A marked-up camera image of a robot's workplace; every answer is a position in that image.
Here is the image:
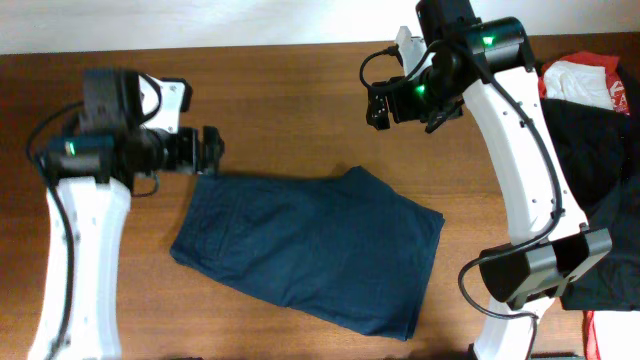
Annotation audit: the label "black garment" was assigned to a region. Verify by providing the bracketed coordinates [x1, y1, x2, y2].
[541, 66, 639, 311]

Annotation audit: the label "navy blue shorts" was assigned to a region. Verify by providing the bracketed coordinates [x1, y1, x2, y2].
[170, 166, 445, 341]

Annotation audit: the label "red and white shirt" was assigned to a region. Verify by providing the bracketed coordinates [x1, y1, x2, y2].
[539, 51, 639, 359]

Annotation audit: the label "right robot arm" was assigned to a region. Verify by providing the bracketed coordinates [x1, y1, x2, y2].
[366, 0, 612, 359]

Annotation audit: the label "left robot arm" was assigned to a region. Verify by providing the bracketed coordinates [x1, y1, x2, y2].
[25, 68, 225, 359]

